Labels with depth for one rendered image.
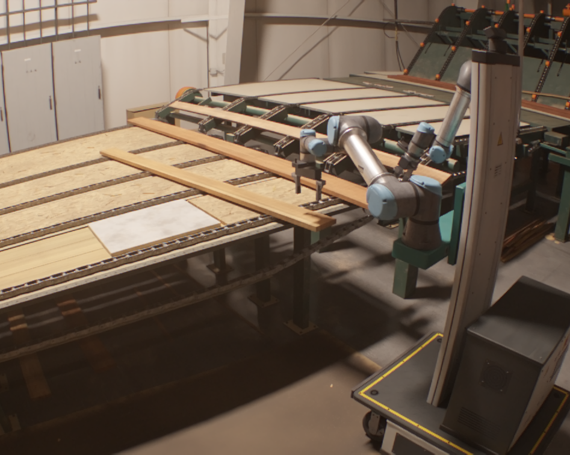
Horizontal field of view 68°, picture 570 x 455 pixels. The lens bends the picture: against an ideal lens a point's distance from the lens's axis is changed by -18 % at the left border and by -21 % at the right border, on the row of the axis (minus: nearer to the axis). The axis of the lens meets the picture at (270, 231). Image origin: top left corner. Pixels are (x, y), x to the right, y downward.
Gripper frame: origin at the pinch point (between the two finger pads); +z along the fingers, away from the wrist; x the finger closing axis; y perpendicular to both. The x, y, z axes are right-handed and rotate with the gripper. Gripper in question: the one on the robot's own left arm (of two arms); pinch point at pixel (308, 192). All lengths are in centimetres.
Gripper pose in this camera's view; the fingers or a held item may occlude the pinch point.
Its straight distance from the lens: 249.5
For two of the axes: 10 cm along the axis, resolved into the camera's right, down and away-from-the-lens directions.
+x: -6.9, -2.7, 6.7
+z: 0.2, 9.2, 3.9
